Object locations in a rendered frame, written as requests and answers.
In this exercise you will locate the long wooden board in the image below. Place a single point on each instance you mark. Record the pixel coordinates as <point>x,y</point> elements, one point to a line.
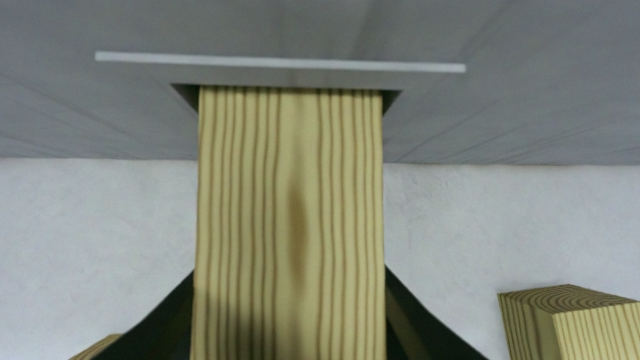
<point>289,246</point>

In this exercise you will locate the wooden beam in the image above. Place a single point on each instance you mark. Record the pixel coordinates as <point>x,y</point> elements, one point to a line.
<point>569,322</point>

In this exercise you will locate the light wooden block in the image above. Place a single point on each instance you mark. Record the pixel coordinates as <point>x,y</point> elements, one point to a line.
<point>92,350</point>

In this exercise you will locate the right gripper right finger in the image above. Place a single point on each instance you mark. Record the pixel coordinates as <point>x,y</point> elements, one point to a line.
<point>414,333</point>

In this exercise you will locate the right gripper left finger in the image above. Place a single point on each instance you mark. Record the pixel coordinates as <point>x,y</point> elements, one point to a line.
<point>160,334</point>

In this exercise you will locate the grey panel wall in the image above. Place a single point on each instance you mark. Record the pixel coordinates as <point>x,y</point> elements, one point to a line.
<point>546,82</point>

